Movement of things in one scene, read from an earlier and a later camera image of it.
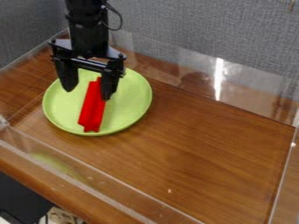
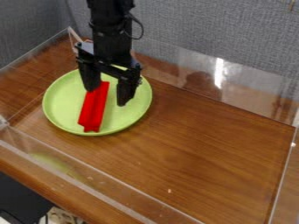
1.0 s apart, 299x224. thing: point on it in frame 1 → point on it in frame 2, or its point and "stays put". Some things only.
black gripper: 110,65 → 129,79
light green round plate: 125,108 stays put
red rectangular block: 94,107 stays put
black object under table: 23,206 stays put
